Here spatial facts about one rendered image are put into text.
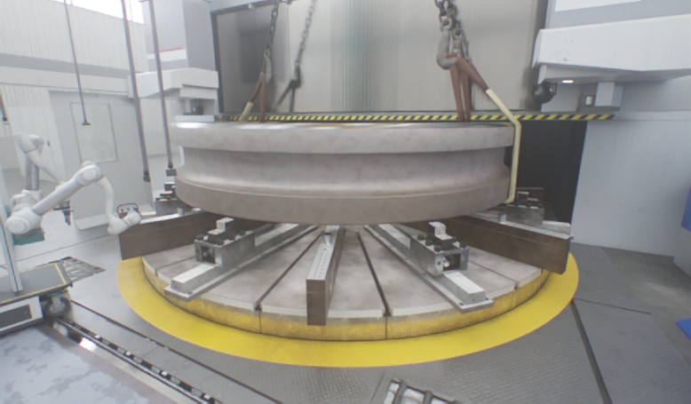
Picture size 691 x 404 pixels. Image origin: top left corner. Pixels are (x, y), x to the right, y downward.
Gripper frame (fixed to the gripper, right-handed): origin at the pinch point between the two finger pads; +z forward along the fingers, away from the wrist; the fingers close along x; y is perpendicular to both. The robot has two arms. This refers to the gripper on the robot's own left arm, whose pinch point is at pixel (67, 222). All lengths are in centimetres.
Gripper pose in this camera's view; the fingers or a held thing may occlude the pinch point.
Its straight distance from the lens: 429.9
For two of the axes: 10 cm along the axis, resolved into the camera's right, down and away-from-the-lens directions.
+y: 6.7, -1.6, 7.3
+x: -7.5, -1.4, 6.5
